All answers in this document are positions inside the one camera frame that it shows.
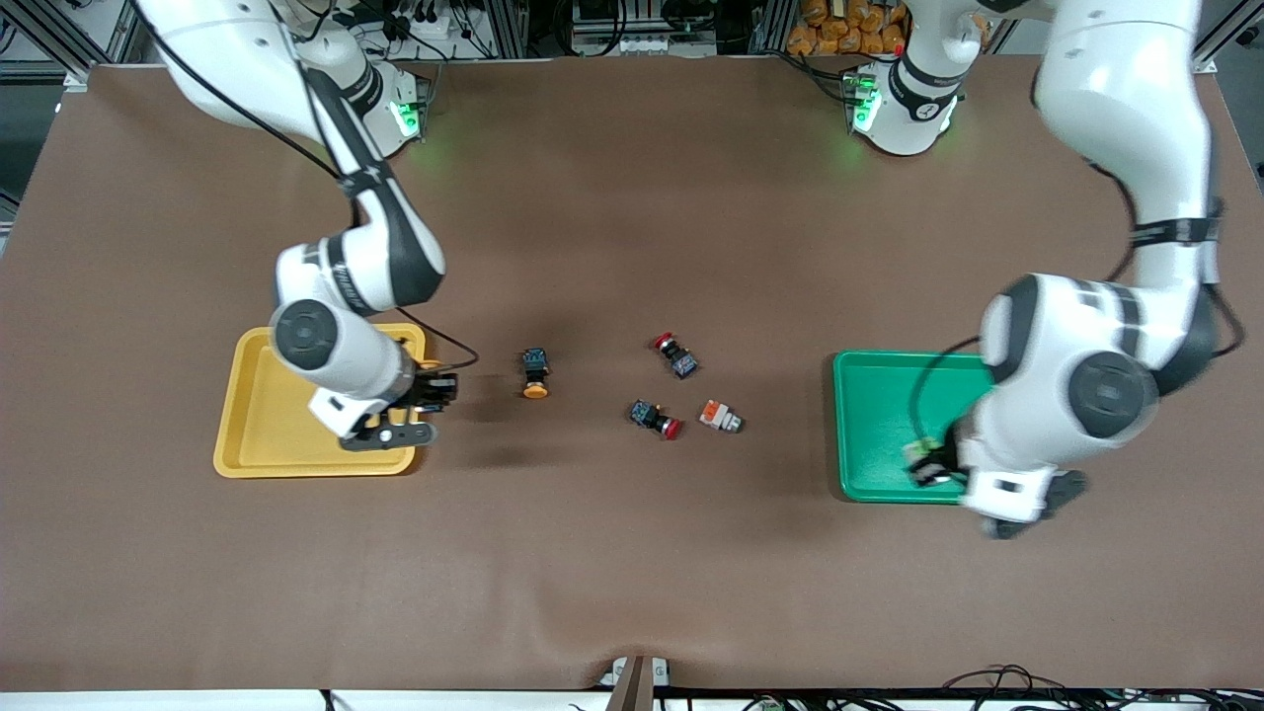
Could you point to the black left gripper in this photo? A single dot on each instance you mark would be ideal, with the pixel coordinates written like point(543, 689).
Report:
point(936, 466)

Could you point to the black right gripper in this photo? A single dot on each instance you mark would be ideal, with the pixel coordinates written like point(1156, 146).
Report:
point(432, 388)

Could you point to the green white push button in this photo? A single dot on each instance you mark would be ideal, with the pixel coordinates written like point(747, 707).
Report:
point(918, 452)

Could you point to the small yellow push button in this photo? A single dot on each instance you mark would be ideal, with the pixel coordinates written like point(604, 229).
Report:
point(432, 366)

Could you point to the yellow mushroom push button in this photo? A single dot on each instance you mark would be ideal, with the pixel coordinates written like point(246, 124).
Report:
point(535, 373)

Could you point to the orange white push button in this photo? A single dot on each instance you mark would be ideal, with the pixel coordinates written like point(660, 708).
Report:
point(720, 416)

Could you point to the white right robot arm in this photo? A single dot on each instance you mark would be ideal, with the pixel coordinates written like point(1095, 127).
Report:
point(336, 346)

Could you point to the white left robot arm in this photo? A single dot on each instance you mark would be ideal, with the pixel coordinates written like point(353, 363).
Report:
point(1086, 375)

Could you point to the green plastic tray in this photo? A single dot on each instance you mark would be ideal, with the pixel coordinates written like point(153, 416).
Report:
point(879, 425)

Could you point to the yellow plastic tray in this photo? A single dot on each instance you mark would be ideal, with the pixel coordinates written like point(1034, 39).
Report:
point(257, 434)

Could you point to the red mushroom push button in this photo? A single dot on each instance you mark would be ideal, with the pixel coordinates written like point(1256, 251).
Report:
point(656, 419)
point(676, 355)

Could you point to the brown table mat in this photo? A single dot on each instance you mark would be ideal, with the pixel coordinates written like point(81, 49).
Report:
point(632, 247)

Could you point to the white long power strip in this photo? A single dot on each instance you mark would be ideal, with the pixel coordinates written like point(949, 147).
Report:
point(632, 44)

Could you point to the pile of orange packets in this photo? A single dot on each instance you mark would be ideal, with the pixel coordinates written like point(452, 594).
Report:
point(839, 35)

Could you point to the metal table edge bracket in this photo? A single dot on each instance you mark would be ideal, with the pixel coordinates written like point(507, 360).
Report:
point(632, 686)

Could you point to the aluminium frame profile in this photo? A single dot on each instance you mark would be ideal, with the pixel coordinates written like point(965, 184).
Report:
point(1229, 39)

